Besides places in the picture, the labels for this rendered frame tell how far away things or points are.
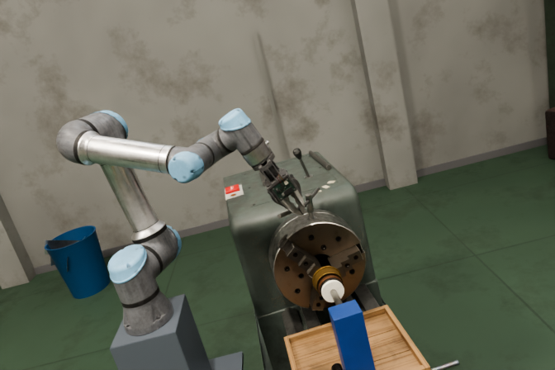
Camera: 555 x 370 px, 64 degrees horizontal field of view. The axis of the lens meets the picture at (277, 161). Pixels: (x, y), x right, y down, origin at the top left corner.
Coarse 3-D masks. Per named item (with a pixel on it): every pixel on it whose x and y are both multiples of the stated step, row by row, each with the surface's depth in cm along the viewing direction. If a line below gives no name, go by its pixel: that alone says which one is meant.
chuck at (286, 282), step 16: (288, 224) 148; (304, 224) 143; (320, 224) 142; (336, 224) 143; (304, 240) 142; (320, 240) 143; (336, 240) 145; (352, 240) 145; (272, 256) 147; (288, 272) 144; (304, 272) 145; (352, 272) 148; (288, 288) 146; (304, 288) 147; (352, 288) 149; (304, 304) 148
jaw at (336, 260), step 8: (352, 248) 144; (360, 248) 146; (328, 256) 146; (336, 256) 144; (344, 256) 142; (352, 256) 142; (360, 256) 142; (336, 264) 139; (344, 264) 140; (352, 264) 142; (344, 272) 138
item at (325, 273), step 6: (318, 270) 136; (324, 270) 135; (330, 270) 135; (336, 270) 137; (318, 276) 134; (324, 276) 133; (330, 276) 132; (336, 276) 133; (312, 282) 137; (318, 282) 134; (324, 282) 131; (342, 282) 132; (318, 288) 133
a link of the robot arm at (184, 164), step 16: (64, 128) 122; (80, 128) 122; (64, 144) 119; (80, 144) 117; (96, 144) 117; (112, 144) 116; (128, 144) 115; (144, 144) 114; (160, 144) 114; (80, 160) 118; (96, 160) 118; (112, 160) 116; (128, 160) 114; (144, 160) 112; (160, 160) 111; (176, 160) 106; (192, 160) 107; (208, 160) 113; (176, 176) 108; (192, 176) 107
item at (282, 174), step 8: (272, 152) 121; (272, 160) 119; (256, 168) 119; (264, 168) 117; (272, 168) 120; (280, 168) 126; (272, 176) 120; (280, 176) 118; (288, 176) 119; (272, 184) 118; (280, 184) 119; (288, 184) 119; (272, 192) 125; (280, 192) 120; (288, 192) 120; (280, 200) 120
